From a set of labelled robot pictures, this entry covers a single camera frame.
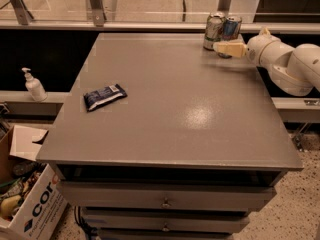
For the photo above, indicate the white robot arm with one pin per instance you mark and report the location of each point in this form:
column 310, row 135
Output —
column 296, row 71

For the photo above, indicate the white cardboard box with items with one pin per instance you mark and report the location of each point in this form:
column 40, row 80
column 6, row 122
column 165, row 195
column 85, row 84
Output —
column 30, row 204

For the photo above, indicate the white pump sanitizer bottle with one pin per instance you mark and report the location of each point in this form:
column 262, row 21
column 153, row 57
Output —
column 34, row 86

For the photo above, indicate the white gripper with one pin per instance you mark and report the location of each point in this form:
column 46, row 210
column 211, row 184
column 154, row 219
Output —
column 257, row 49

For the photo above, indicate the blue silver redbull can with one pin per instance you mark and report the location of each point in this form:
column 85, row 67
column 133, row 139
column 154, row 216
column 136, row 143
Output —
column 230, row 27

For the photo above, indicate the grey drawer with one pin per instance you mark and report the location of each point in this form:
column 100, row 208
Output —
column 167, row 221
column 167, row 197

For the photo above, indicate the metal window frame rail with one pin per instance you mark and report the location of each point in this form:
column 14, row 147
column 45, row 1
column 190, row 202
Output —
column 275, row 28

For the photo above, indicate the green white 7up can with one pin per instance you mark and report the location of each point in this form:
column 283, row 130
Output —
column 214, row 29

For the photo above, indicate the dark blue snack packet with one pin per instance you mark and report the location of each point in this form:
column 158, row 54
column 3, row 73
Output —
column 101, row 97

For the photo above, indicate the grey drawer cabinet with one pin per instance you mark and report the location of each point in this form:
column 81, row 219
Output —
column 189, row 118

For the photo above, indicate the top grey drawer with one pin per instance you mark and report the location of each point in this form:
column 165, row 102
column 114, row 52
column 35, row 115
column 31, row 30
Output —
column 167, row 197

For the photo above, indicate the middle grey drawer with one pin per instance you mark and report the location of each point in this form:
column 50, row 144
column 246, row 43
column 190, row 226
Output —
column 167, row 221

